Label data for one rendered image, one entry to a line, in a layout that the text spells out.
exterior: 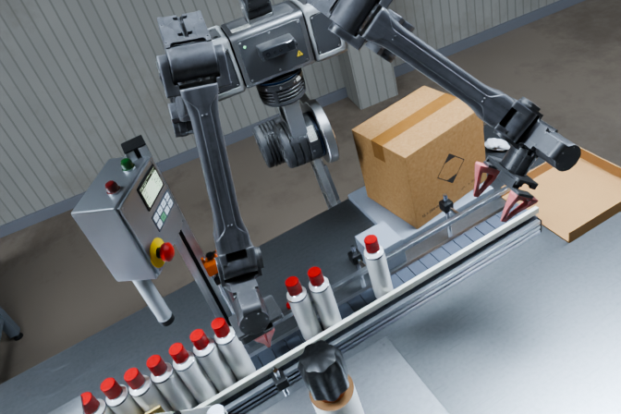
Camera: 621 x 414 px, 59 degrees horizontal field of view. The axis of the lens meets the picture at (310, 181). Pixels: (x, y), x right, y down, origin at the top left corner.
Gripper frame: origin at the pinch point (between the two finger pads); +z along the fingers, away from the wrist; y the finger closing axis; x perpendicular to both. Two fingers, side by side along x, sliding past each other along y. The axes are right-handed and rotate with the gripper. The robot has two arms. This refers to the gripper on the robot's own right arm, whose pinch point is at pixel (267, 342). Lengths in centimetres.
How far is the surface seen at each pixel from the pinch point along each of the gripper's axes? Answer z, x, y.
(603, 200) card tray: 20, 3, 103
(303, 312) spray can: 5.2, 7.2, 11.0
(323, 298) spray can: 3.3, 6.4, 16.6
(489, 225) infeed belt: 16, 12, 70
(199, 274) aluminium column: -8.3, 21.2, -6.8
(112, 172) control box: -42.4, 20.0, -12.5
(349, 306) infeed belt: 16.7, 11.8, 23.8
